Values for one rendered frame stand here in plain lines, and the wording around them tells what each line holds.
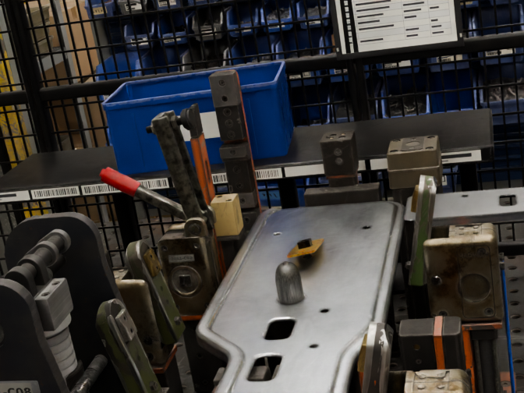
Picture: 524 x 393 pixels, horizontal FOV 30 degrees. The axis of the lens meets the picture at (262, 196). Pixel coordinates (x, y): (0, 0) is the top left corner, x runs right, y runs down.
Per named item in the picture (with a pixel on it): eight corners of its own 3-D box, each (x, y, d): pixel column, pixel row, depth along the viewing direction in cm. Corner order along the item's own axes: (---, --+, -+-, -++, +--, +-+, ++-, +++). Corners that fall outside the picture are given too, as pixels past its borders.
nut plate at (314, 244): (314, 252, 126) (312, 243, 126) (286, 258, 127) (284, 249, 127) (324, 239, 134) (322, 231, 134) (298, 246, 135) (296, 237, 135)
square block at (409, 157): (460, 359, 158) (437, 149, 146) (410, 362, 160) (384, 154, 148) (461, 336, 165) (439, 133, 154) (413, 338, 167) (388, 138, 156)
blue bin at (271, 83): (288, 156, 166) (276, 81, 161) (115, 176, 171) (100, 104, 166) (295, 129, 181) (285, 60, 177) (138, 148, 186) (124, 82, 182)
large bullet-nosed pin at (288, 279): (303, 315, 118) (295, 266, 116) (277, 316, 119) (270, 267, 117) (307, 303, 121) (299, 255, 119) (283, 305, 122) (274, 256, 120)
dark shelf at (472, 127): (494, 162, 155) (493, 144, 154) (-16, 207, 176) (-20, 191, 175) (493, 123, 175) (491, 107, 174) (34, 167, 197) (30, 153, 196)
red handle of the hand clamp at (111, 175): (204, 223, 130) (98, 170, 130) (198, 236, 131) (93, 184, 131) (212, 211, 134) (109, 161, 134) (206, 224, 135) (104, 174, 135)
